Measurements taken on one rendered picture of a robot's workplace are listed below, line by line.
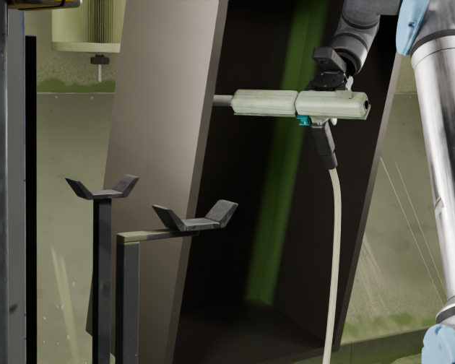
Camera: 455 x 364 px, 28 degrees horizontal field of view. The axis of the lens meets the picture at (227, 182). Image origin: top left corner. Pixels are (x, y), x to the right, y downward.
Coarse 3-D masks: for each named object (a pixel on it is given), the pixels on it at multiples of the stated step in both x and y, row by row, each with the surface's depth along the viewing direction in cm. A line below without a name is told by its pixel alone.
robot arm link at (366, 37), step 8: (344, 24) 212; (336, 32) 214; (344, 32) 211; (352, 32) 210; (360, 32) 211; (368, 32) 212; (376, 32) 218; (360, 40) 210; (368, 40) 212; (368, 48) 213
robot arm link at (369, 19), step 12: (348, 0) 207; (360, 0) 204; (372, 0) 203; (384, 0) 204; (396, 0) 204; (348, 12) 208; (360, 12) 206; (372, 12) 206; (384, 12) 206; (348, 24) 211; (360, 24) 209; (372, 24) 210
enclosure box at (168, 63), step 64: (128, 0) 211; (192, 0) 192; (256, 0) 236; (320, 0) 246; (128, 64) 213; (192, 64) 194; (256, 64) 244; (384, 64) 230; (128, 128) 215; (192, 128) 195; (256, 128) 251; (384, 128) 230; (192, 192) 198; (256, 192) 259; (320, 192) 251; (192, 256) 252; (256, 256) 268; (320, 256) 252; (192, 320) 253; (256, 320) 259; (320, 320) 254
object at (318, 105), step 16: (224, 96) 205; (240, 96) 202; (256, 96) 200; (272, 96) 198; (288, 96) 197; (304, 96) 195; (320, 96) 194; (336, 96) 192; (352, 96) 190; (240, 112) 203; (256, 112) 201; (272, 112) 199; (288, 112) 197; (304, 112) 196; (320, 112) 194; (336, 112) 192; (352, 112) 190; (368, 112) 193; (320, 128) 199; (320, 144) 203; (336, 160) 207
